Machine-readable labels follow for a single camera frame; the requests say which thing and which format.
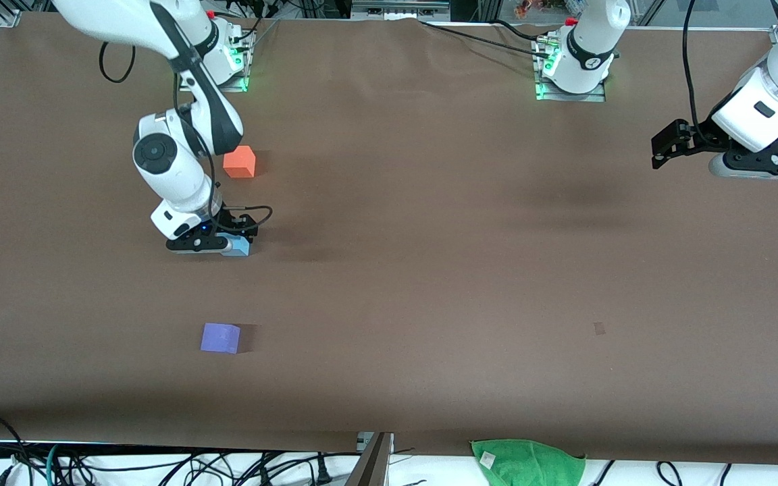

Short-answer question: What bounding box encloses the grey power strip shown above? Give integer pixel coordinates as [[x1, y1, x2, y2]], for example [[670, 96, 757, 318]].
[[351, 0, 451, 21]]

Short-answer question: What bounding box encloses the green cloth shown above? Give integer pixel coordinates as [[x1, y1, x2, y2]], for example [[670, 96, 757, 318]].
[[470, 439, 587, 486]]

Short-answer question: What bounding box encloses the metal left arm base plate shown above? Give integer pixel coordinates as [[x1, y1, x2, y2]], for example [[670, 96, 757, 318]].
[[534, 37, 607, 103]]

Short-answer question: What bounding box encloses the purple foam block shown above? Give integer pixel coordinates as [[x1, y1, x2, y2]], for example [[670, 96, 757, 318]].
[[201, 323, 242, 354]]

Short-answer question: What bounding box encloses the grey metal post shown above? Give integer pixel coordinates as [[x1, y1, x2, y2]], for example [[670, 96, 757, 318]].
[[345, 432, 395, 486]]

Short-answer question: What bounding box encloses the teal cable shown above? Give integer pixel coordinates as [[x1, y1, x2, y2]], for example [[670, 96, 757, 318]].
[[43, 443, 61, 486]]

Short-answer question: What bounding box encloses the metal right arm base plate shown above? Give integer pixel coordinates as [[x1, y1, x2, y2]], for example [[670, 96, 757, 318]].
[[178, 30, 255, 93]]

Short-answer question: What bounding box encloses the long black table cable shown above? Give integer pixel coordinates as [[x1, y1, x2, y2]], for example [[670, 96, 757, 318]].
[[419, 20, 544, 56]]

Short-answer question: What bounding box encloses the short black table cable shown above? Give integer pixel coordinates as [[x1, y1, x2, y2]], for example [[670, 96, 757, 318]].
[[492, 19, 553, 41]]

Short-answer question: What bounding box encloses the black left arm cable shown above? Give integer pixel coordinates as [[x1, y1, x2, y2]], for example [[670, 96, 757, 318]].
[[681, 0, 703, 136]]

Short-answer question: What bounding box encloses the orange foam block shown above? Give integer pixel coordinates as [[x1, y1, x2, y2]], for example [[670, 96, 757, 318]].
[[223, 145, 257, 179]]

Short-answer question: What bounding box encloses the blue foam block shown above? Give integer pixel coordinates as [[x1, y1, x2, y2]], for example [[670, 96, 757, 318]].
[[220, 234, 253, 258]]

